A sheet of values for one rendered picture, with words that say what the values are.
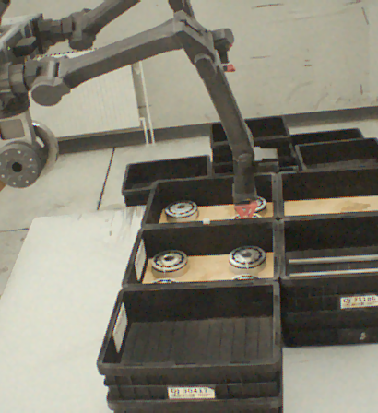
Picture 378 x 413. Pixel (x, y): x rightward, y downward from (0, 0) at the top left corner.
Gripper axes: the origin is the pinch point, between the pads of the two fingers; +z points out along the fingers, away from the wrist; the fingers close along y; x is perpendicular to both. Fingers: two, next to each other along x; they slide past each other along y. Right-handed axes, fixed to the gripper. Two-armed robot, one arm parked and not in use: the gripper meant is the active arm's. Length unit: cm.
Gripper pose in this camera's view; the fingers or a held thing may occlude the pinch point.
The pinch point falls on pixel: (245, 218)
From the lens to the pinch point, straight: 197.6
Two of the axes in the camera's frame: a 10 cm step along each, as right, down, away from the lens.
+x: -10.0, 0.7, 0.3
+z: 0.8, 8.9, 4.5
